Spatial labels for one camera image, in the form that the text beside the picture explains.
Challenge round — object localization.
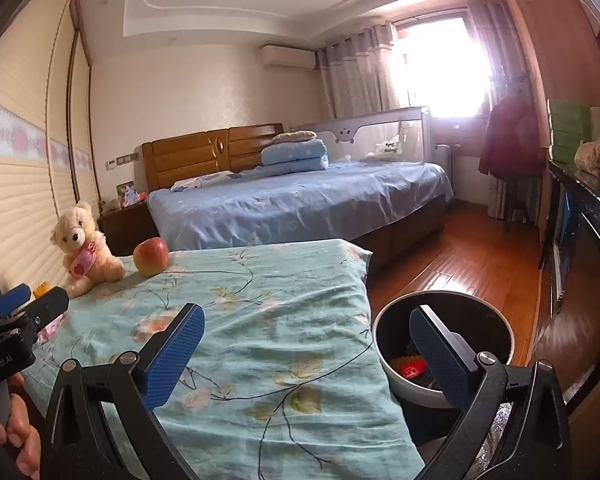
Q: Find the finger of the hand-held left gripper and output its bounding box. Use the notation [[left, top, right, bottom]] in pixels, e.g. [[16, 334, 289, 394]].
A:
[[0, 283, 32, 318], [10, 287, 70, 342]]

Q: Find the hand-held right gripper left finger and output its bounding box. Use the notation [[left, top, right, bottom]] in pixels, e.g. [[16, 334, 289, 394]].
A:
[[45, 302, 207, 480]]

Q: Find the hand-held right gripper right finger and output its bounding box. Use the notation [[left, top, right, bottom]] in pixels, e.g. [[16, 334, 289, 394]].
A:
[[409, 304, 573, 480]]

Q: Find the small red box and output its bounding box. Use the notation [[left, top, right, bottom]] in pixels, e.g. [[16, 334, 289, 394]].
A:
[[399, 357, 430, 380]]

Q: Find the round white bin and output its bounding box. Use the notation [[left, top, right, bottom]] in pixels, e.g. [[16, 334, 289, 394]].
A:
[[372, 290, 516, 408]]

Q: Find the person's left hand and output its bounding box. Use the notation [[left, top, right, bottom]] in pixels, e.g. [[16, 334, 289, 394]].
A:
[[0, 374, 43, 478]]

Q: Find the cream teddy bear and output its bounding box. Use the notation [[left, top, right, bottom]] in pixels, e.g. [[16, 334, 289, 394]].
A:
[[50, 201, 127, 298]]

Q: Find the red apple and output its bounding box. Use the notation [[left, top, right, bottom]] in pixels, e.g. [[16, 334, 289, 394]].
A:
[[132, 237, 171, 277]]

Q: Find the mint floral blanket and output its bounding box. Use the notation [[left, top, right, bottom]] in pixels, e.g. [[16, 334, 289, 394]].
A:
[[22, 239, 426, 480]]

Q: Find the wooden nightstand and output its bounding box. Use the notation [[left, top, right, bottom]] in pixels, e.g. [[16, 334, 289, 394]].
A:
[[99, 202, 153, 256]]

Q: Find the cream sliding wardrobe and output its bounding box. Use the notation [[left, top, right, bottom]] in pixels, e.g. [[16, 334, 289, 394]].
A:
[[0, 0, 101, 306]]

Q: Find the light blue small cloth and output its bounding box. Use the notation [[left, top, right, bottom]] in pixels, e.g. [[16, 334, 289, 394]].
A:
[[170, 171, 241, 192]]

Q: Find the wooden headboard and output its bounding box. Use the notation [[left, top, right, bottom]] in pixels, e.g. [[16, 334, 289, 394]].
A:
[[141, 123, 285, 193]]

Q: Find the black cabinet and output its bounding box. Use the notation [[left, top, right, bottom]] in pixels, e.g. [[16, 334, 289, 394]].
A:
[[540, 160, 600, 311]]

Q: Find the bed with blue sheet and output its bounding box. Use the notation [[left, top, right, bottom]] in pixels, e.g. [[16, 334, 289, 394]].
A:
[[146, 160, 453, 256]]

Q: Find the maroon hanging coat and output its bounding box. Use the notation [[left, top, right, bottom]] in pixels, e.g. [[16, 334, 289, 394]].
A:
[[478, 95, 548, 178]]

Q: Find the folded blue quilt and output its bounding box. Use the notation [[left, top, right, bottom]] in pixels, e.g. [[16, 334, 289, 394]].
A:
[[261, 139, 330, 171]]

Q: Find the beige pillow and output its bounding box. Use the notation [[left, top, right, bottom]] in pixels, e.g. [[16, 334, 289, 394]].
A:
[[271, 130, 317, 145]]

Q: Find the beige plush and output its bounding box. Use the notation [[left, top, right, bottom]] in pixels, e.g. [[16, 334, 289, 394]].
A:
[[574, 130, 600, 181]]

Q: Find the green box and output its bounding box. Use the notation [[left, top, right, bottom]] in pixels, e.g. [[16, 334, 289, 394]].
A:
[[549, 99, 593, 163]]

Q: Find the bright window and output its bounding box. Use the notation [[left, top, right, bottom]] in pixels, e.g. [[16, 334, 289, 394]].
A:
[[395, 15, 496, 118]]

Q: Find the grey beige curtain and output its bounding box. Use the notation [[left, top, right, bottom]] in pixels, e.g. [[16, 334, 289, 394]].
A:
[[315, 22, 401, 118]]

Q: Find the white air conditioner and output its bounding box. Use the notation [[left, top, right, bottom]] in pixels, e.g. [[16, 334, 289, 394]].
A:
[[260, 45, 317, 70]]

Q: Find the photo frame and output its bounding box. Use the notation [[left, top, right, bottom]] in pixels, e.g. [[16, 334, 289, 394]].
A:
[[116, 181, 140, 208]]

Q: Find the wall switch panel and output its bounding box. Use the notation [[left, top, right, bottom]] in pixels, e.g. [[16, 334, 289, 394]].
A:
[[105, 154, 142, 171]]

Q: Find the grey bed guard rail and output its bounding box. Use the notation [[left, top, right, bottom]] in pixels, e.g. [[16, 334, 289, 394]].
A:
[[289, 106, 433, 165]]

